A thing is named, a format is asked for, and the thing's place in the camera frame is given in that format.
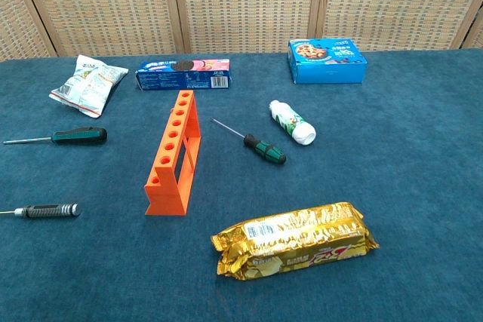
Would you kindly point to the silver black precision screwdriver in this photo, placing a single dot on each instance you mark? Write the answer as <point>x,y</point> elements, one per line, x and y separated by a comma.
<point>45,210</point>

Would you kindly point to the orange tool rack with holes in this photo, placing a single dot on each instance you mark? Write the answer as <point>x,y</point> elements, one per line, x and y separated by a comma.
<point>166,201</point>

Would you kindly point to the green black striped screwdriver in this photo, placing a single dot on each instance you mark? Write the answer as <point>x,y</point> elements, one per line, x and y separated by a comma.
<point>264,148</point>

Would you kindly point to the small white drink bottle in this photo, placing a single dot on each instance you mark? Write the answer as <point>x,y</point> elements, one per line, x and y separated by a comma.
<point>292,123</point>

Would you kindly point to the blue pink cookie box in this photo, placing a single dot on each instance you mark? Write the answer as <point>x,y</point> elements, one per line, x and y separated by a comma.
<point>181,80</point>

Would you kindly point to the light blue cookie box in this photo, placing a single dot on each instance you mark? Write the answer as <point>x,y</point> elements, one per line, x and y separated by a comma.
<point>328,71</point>

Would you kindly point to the gold foil biscuit pack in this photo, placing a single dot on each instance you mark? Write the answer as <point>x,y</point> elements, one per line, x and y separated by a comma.
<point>294,243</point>

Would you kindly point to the woven folding screen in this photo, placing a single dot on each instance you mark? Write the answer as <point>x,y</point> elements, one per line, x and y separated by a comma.
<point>245,5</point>

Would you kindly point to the blue felt table cover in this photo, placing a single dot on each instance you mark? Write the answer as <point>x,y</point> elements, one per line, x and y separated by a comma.
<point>377,171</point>

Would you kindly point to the white snack bag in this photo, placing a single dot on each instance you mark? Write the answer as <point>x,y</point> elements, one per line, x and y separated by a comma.
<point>88,86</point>

